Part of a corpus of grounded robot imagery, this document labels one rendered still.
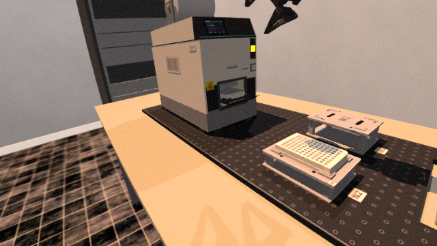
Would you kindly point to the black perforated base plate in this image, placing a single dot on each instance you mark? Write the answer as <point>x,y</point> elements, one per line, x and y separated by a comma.
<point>395,182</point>

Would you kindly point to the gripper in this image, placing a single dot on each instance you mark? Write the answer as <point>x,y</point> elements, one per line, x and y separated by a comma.
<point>278,14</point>

